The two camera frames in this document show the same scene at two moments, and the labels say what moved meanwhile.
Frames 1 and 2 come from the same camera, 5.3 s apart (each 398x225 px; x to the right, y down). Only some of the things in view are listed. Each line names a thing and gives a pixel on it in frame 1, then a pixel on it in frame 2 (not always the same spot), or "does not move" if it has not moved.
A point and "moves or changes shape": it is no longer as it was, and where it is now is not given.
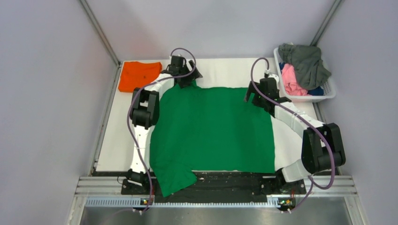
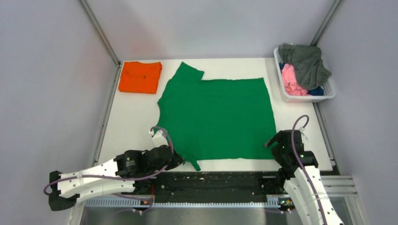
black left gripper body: [190, 78] to [172, 163]
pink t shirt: [291, 83] does not move
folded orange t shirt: [133, 74] does not move
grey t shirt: [310, 70] does not move
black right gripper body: [258, 99] to [279, 149]
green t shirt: [208, 129] moves or changes shape
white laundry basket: [329, 88] does not move
